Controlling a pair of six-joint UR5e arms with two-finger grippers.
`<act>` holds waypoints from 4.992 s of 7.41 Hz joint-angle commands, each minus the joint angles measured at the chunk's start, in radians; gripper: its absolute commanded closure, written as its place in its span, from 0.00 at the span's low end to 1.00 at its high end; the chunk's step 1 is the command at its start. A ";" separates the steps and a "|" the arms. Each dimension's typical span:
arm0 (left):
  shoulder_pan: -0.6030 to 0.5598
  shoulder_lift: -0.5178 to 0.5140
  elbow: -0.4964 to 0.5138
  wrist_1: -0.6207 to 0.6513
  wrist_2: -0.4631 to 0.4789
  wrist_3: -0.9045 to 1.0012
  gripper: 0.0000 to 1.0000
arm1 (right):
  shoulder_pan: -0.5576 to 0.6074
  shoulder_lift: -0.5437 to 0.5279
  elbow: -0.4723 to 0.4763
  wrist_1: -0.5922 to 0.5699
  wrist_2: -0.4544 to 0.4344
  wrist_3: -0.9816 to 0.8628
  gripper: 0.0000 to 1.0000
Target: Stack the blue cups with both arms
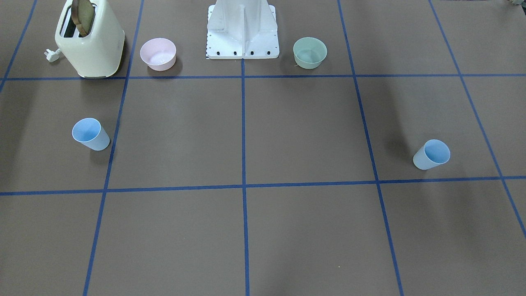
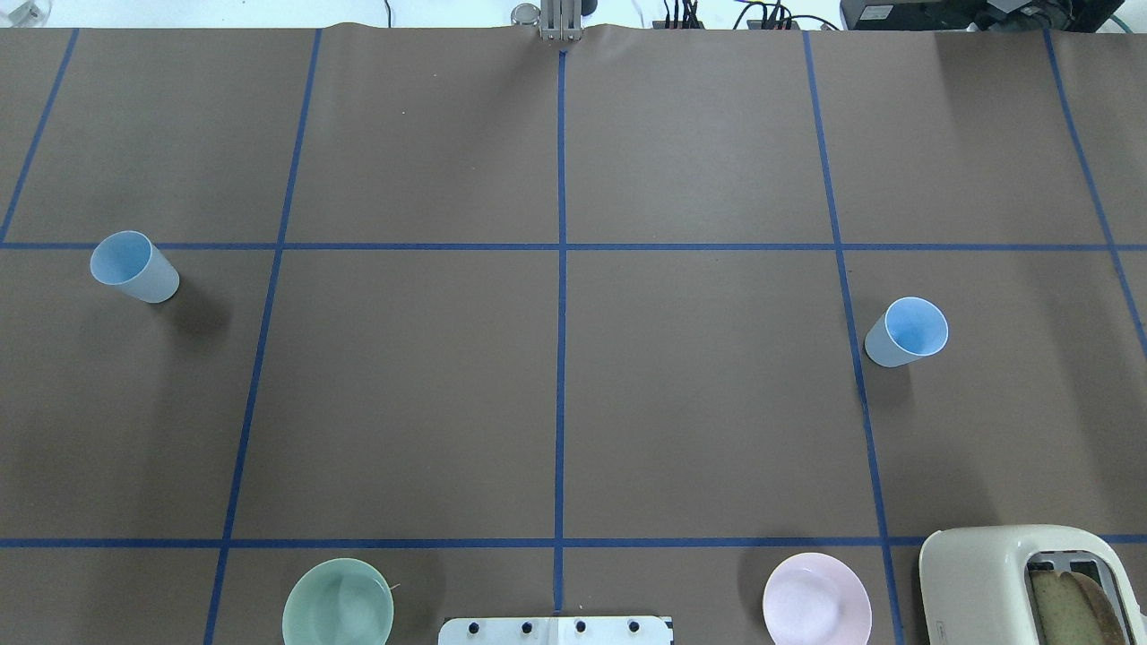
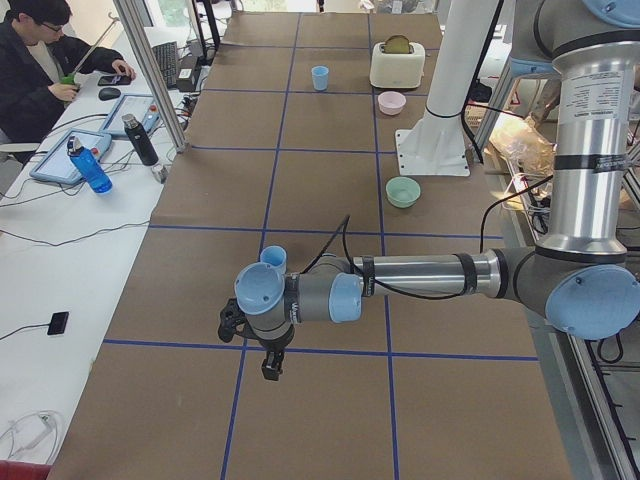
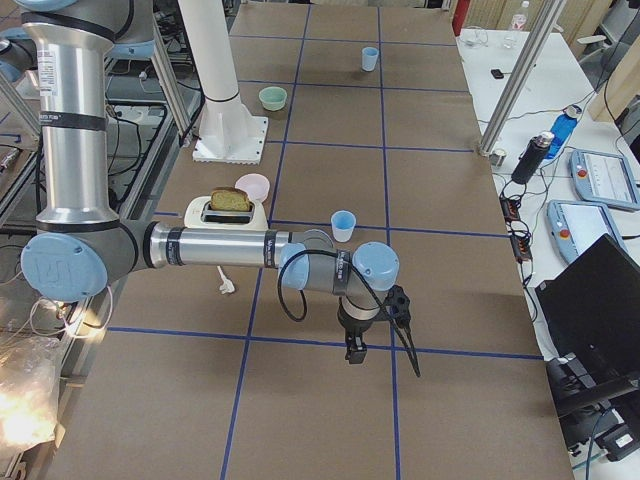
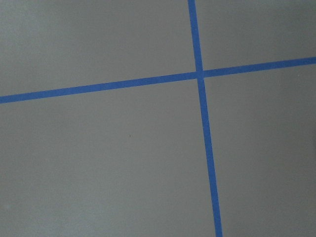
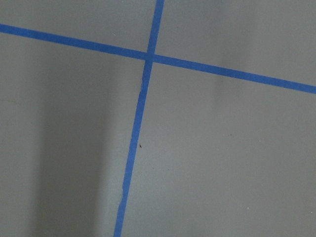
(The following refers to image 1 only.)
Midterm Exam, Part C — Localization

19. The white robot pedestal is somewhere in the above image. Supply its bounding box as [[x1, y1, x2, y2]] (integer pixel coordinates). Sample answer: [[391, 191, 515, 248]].
[[205, 0, 280, 60]]

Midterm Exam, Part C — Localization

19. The light blue cup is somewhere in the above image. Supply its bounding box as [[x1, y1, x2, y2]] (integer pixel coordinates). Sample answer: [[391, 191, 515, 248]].
[[72, 118, 110, 151], [413, 139, 451, 170]]

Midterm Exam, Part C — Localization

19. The green bowl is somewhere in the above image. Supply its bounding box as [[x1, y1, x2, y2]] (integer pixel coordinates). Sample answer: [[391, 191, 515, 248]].
[[293, 37, 328, 69]]

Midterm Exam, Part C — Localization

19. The toast slice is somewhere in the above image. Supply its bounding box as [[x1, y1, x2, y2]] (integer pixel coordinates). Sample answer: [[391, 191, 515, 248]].
[[71, 0, 95, 37]]

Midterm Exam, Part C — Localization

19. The cream toaster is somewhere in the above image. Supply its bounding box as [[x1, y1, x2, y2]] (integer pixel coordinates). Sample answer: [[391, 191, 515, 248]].
[[54, 0, 125, 79]]

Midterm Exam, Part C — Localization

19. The white toaster plug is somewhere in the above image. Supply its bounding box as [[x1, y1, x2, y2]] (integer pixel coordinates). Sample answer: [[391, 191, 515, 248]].
[[44, 49, 62, 62]]

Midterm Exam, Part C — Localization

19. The pink bowl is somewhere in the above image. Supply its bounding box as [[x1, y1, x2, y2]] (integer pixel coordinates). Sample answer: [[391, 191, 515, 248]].
[[140, 38, 177, 71]]

